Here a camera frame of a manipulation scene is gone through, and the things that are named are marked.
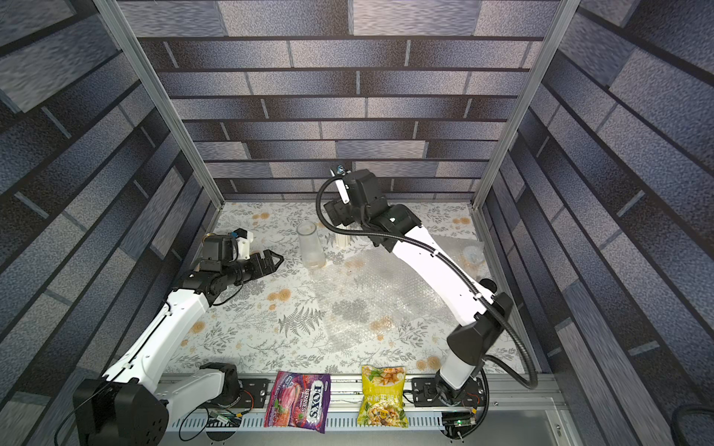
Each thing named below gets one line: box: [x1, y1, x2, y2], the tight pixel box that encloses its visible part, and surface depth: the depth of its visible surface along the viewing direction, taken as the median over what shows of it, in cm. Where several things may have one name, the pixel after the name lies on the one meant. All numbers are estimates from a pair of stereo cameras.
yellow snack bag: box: [357, 365, 410, 429], surface depth 71 cm
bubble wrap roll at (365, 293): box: [312, 245, 457, 353], surface depth 92 cm
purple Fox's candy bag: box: [264, 370, 332, 434], surface depth 72 cm
